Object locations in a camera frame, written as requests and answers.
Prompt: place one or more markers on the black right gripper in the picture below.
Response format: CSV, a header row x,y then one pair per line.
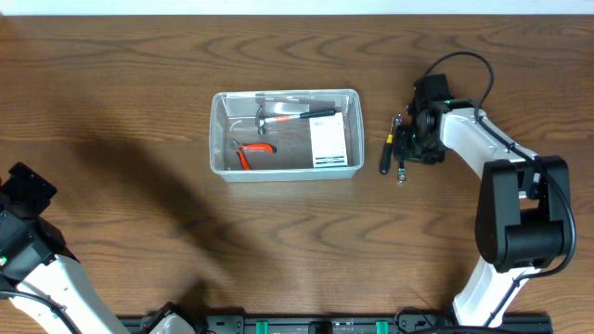
x,y
402,152

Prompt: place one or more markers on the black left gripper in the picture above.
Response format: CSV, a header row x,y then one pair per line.
x,y
26,191

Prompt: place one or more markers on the white blue tool box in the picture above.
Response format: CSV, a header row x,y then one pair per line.
x,y
328,141

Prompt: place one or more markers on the small hammer black handle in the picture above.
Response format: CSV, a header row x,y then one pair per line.
x,y
260,119

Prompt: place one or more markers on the clear plastic container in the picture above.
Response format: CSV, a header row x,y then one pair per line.
x,y
232,117

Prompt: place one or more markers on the red handled pliers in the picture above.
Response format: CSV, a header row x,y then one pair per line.
x,y
242,148

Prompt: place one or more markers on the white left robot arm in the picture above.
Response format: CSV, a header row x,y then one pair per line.
x,y
39,274

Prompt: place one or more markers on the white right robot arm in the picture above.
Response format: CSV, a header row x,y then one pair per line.
x,y
524,226

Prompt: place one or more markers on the yellow black screwdriver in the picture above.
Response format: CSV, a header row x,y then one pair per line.
x,y
387,155

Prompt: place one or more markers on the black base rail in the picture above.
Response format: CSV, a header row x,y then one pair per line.
x,y
408,320

